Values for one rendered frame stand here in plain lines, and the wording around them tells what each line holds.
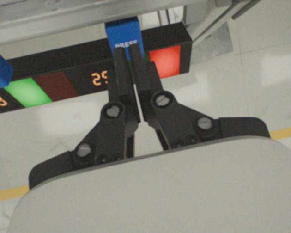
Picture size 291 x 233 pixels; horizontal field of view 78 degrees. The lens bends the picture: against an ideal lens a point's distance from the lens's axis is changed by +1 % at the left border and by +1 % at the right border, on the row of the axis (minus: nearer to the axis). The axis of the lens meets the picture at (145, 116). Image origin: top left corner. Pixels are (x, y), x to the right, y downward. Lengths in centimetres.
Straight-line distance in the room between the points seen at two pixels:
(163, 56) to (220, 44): 75
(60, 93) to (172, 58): 12
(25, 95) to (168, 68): 15
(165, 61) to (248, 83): 82
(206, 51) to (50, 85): 77
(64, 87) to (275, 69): 97
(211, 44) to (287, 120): 52
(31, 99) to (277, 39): 101
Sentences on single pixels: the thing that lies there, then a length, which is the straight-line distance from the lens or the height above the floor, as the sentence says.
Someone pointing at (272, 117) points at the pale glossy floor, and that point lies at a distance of 106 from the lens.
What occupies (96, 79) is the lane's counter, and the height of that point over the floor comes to 65.
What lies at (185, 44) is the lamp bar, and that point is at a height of 67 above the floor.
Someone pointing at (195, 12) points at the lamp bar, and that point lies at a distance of 20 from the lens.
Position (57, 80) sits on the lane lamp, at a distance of 19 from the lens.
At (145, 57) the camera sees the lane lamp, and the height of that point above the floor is 66.
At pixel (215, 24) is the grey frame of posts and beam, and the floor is 58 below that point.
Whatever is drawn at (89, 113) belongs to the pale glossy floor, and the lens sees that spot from 88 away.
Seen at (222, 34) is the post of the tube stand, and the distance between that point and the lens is 94.
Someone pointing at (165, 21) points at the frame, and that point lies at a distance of 56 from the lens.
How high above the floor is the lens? 84
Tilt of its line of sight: 82 degrees down
